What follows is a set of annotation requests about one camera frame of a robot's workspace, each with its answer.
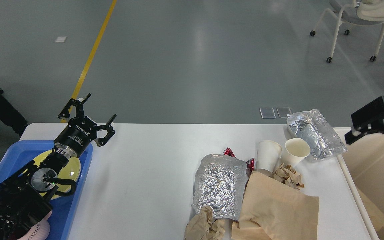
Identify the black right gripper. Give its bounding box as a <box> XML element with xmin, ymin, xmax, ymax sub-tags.
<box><xmin>345</xmin><ymin>96</ymin><xmax>384</xmax><ymax>145</ymax></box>

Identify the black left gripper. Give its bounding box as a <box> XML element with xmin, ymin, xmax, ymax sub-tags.
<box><xmin>54</xmin><ymin>94</ymin><xmax>117</xmax><ymax>157</ymax></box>

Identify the yellow plastic plate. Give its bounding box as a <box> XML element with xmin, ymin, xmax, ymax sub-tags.
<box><xmin>30</xmin><ymin>157</ymin><xmax>81</xmax><ymax>196</ymax></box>

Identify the silver foil bag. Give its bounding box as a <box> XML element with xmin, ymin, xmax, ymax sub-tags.
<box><xmin>287</xmin><ymin>109</ymin><xmax>347</xmax><ymax>162</ymax></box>

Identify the white paper cup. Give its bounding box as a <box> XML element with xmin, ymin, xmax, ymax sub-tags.
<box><xmin>279</xmin><ymin>138</ymin><xmax>311</xmax><ymax>167</ymax></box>
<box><xmin>256</xmin><ymin>140</ymin><xmax>282</xmax><ymax>176</ymax></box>

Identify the small brown paper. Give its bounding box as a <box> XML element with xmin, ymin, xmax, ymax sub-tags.
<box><xmin>271</xmin><ymin>163</ymin><xmax>305</xmax><ymax>190</ymax></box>

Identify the pink ribbed mug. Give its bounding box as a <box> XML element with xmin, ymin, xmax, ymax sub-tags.
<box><xmin>17</xmin><ymin>211</ymin><xmax>52</xmax><ymax>240</ymax></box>

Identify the large brown paper sheet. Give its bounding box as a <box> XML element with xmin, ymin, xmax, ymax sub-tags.
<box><xmin>357</xmin><ymin>188</ymin><xmax>384</xmax><ymax>231</ymax></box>

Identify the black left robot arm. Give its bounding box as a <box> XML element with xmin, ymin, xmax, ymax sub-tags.
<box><xmin>0</xmin><ymin>94</ymin><xmax>116</xmax><ymax>240</ymax></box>

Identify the beige plastic bin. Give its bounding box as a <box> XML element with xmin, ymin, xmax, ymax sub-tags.
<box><xmin>337</xmin><ymin>133</ymin><xmax>384</xmax><ymax>240</ymax></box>

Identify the blue plastic tray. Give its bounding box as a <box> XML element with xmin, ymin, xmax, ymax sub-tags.
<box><xmin>0</xmin><ymin>140</ymin><xmax>93</xmax><ymax>240</ymax></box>

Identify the person in brown sweater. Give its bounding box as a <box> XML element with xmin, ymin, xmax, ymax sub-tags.
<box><xmin>0</xmin><ymin>94</ymin><xmax>28</xmax><ymax>137</ymax></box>

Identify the white rolling chair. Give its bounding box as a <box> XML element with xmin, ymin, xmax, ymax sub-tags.
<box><xmin>310</xmin><ymin>0</ymin><xmax>384</xmax><ymax>63</ymax></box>

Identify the red foil wrapper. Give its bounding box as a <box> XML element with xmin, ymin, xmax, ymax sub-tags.
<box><xmin>223</xmin><ymin>147</ymin><xmax>256</xmax><ymax>172</ymax></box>

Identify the large crumpled foil bag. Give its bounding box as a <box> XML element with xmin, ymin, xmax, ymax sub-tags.
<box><xmin>192</xmin><ymin>154</ymin><xmax>249</xmax><ymax>221</ymax></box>

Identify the crumpled brown paper ball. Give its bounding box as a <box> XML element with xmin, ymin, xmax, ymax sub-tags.
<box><xmin>184</xmin><ymin>205</ymin><xmax>225</xmax><ymax>240</ymax></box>

